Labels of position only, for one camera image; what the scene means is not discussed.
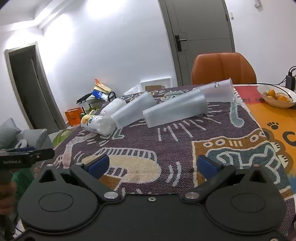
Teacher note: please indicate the translucent printed plastic cup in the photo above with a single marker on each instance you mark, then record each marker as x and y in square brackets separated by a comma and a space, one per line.
[218, 91]

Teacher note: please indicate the cluttered black cart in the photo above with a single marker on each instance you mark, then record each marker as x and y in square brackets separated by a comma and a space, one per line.
[97, 95]

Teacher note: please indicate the black power adapter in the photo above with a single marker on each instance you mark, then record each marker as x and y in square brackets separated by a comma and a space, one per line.
[291, 81]

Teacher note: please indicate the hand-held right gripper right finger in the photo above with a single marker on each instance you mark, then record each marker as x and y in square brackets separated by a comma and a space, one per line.
[206, 167]

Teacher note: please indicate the orange leather chair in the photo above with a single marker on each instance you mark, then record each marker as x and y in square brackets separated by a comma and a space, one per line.
[223, 68]

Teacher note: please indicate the large translucent plastic cup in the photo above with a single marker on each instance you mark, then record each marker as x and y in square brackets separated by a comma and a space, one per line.
[175, 107]

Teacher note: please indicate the grey door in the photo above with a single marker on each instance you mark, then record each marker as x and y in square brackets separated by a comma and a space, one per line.
[201, 34]

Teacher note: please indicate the green clothing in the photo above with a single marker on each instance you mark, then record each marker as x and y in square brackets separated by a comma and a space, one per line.
[23, 182]

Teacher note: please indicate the white bowl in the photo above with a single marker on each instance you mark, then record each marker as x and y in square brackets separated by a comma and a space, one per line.
[275, 102]

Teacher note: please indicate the clear plastic bottle yellow cap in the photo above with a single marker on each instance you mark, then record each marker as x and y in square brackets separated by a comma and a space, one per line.
[98, 124]

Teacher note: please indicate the purple printed blanket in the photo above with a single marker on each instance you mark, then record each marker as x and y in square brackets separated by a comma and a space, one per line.
[161, 150]

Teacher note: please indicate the orange paw print tablecloth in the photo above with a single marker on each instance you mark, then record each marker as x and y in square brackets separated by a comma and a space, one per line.
[272, 125]

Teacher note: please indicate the white wall switch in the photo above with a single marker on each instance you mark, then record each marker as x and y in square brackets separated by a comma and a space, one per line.
[232, 16]

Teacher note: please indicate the dark wooden door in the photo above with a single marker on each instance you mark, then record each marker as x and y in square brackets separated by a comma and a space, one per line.
[32, 88]

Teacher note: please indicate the pile of oranges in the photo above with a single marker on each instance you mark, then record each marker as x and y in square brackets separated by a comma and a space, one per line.
[276, 95]

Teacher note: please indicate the grey sofa cushions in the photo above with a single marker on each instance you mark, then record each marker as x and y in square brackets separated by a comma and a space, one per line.
[20, 136]

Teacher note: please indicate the orange box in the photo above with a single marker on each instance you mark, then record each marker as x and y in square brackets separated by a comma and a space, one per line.
[72, 117]

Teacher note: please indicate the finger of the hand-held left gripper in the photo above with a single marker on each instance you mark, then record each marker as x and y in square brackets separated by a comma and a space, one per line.
[22, 149]
[44, 154]

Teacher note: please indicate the white cardboard box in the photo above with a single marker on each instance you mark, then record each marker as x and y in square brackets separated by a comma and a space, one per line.
[156, 84]

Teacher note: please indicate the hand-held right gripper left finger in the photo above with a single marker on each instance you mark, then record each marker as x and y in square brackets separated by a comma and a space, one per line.
[100, 165]

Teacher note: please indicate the person's left hand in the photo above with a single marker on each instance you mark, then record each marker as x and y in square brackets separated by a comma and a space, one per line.
[7, 197]

